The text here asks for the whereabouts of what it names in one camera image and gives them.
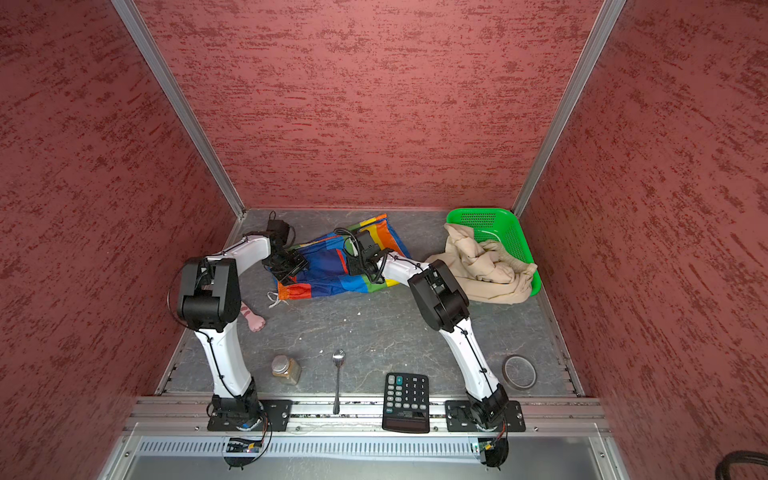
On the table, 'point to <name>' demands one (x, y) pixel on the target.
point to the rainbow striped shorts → (327, 271)
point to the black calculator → (406, 403)
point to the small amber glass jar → (286, 369)
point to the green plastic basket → (503, 226)
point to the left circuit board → (238, 445)
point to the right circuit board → (493, 450)
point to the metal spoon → (338, 358)
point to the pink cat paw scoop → (255, 323)
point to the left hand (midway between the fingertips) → (304, 276)
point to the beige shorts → (485, 271)
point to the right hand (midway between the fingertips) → (352, 267)
